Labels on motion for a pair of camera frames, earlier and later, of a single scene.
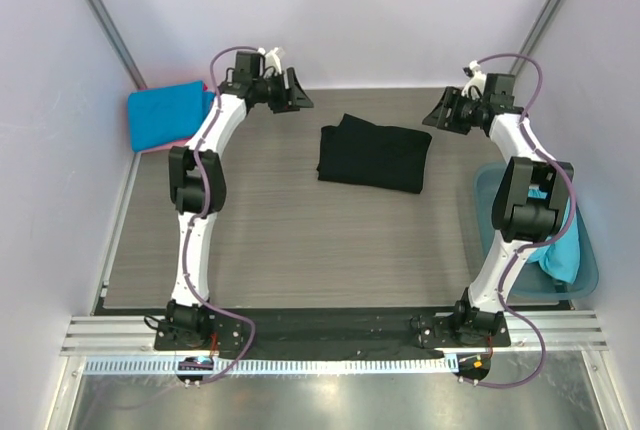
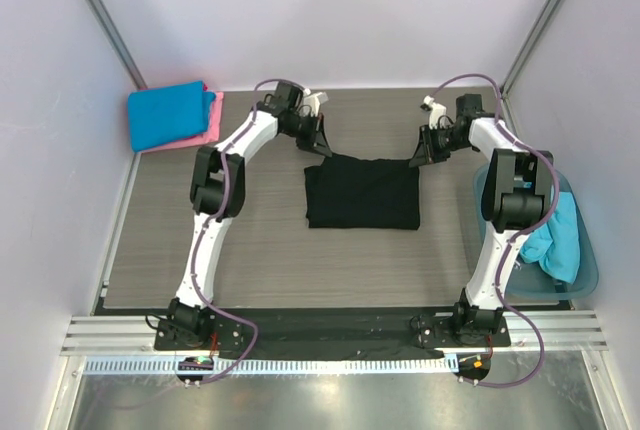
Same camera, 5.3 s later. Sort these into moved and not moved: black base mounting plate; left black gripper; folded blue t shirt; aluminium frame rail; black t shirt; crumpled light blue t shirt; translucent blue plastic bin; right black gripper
Moved: left black gripper; black t shirt; right black gripper
Not moved: crumpled light blue t shirt; folded blue t shirt; black base mounting plate; aluminium frame rail; translucent blue plastic bin
